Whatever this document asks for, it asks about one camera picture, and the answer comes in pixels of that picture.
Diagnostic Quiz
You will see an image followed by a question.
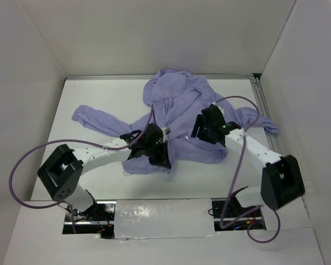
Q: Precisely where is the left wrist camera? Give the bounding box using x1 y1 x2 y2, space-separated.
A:
161 127 170 142

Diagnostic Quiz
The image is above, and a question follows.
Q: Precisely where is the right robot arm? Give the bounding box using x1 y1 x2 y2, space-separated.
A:
191 105 305 216

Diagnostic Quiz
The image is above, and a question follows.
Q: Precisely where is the aluminium frame rail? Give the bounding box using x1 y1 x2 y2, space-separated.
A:
66 74 256 83
250 73 288 155

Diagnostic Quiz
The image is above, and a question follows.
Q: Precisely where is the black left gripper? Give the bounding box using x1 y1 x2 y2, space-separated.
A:
143 139 170 168

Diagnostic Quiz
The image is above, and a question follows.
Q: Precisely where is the white taped front panel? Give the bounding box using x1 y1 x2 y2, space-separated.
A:
114 199 216 240

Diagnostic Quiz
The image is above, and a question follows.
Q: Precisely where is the lavender zip jacket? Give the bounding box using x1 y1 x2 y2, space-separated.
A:
71 70 267 174

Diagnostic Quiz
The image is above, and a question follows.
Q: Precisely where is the aluminium frame rail right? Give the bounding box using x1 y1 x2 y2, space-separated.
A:
250 73 288 155

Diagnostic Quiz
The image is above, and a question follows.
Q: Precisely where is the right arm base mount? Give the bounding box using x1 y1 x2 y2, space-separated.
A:
207 188 265 231

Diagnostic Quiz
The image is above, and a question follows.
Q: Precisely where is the aluminium frame rail back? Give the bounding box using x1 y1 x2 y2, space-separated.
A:
66 74 256 83

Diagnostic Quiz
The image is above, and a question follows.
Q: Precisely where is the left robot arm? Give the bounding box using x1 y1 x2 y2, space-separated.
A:
38 123 171 220

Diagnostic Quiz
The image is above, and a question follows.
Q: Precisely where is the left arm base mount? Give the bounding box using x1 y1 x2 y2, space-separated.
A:
59 200 116 239

